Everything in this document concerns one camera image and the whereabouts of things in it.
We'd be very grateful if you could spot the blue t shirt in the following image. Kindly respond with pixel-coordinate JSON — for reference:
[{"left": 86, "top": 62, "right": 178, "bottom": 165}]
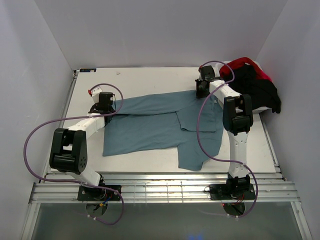
[{"left": 102, "top": 90, "right": 224, "bottom": 171}]

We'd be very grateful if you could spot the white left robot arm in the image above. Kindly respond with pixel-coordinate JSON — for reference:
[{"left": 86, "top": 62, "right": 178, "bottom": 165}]
[{"left": 49, "top": 88, "right": 116, "bottom": 200}]

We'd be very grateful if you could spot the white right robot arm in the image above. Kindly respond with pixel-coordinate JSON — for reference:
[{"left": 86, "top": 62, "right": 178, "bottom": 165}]
[{"left": 196, "top": 65, "right": 255, "bottom": 200}]

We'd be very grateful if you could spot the white perforated plastic basket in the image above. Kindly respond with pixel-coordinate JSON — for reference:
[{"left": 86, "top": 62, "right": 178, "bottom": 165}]
[{"left": 214, "top": 61, "right": 270, "bottom": 114}]

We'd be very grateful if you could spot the red t shirt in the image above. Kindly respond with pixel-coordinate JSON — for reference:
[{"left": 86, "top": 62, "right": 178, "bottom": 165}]
[{"left": 219, "top": 57, "right": 272, "bottom": 82}]

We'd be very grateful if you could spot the blue label sticker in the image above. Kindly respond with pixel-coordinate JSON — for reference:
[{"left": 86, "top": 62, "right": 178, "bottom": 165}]
[{"left": 79, "top": 68, "right": 97, "bottom": 73}]

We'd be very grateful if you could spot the black t shirt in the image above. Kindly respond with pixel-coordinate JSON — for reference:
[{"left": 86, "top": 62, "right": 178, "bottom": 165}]
[{"left": 228, "top": 64, "right": 281, "bottom": 114}]

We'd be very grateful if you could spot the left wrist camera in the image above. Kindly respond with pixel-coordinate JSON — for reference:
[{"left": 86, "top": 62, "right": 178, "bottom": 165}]
[{"left": 88, "top": 86, "right": 103, "bottom": 103}]

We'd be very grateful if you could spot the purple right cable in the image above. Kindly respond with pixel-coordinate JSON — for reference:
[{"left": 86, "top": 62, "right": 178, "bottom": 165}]
[{"left": 196, "top": 59, "right": 259, "bottom": 219}]

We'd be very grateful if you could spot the purple cable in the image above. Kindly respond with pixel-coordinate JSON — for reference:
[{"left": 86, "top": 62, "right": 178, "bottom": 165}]
[
  {"left": 196, "top": 59, "right": 259, "bottom": 219},
  {"left": 23, "top": 83, "right": 125, "bottom": 226}
]

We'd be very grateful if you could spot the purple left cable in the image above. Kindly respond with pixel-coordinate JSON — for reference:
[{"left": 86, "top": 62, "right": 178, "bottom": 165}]
[{"left": 23, "top": 83, "right": 125, "bottom": 226}]

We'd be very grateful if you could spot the aluminium frame rail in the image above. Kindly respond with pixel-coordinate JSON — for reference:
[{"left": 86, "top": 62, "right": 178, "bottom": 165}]
[{"left": 21, "top": 168, "right": 312, "bottom": 240}]

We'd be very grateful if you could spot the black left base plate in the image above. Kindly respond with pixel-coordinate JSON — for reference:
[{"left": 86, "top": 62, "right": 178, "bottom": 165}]
[{"left": 77, "top": 184, "right": 122, "bottom": 202}]

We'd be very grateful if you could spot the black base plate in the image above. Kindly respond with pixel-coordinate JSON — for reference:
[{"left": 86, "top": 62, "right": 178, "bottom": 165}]
[
  {"left": 203, "top": 184, "right": 256, "bottom": 200},
  {"left": 77, "top": 184, "right": 122, "bottom": 202}
]

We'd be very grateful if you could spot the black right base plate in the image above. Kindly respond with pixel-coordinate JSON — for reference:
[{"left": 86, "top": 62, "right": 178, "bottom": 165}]
[{"left": 203, "top": 184, "right": 256, "bottom": 200}]

